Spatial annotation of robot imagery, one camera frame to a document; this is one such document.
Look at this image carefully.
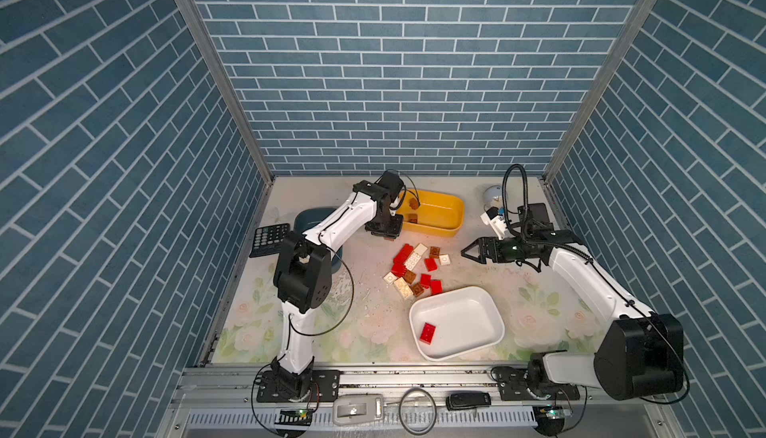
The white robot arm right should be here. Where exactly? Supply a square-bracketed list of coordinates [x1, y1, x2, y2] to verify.
[461, 237, 690, 405]

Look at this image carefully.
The red lego brick lowest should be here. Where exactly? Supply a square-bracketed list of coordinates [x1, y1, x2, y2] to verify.
[430, 280, 443, 296]

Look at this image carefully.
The dark teal plastic bin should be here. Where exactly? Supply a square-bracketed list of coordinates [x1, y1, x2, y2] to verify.
[293, 207, 342, 274]

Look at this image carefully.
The black calculator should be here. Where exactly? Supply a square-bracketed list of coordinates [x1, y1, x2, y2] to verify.
[249, 223, 291, 258]

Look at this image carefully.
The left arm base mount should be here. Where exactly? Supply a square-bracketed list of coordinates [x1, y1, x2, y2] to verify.
[255, 369, 341, 403]

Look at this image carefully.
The red square lego brick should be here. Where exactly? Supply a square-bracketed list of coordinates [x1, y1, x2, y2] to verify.
[425, 258, 438, 272]

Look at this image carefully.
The black key fob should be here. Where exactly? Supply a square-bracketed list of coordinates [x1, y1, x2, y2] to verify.
[446, 391, 492, 411]

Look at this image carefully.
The black cable loop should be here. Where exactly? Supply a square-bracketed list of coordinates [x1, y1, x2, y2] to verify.
[397, 386, 439, 437]

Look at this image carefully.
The small white lego brick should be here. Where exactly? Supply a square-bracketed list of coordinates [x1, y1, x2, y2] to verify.
[383, 272, 398, 284]

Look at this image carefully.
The yellow plastic bin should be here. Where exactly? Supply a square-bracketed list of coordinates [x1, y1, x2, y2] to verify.
[397, 191, 465, 238]

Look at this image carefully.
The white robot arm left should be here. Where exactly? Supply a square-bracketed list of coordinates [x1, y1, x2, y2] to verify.
[272, 170, 409, 378]

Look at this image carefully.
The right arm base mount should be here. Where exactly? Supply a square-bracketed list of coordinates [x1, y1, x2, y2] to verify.
[489, 365, 582, 402]

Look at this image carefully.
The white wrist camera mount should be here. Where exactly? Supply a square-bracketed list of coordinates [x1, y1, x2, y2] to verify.
[480, 207, 510, 240]

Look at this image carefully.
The aluminium rail base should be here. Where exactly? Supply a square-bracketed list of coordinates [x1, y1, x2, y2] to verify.
[157, 363, 682, 437]

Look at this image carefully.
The white plastic bin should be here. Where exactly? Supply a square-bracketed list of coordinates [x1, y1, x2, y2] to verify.
[409, 286, 506, 362]

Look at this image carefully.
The grey plastic box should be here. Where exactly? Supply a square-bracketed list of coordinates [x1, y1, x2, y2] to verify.
[332, 394, 385, 426]

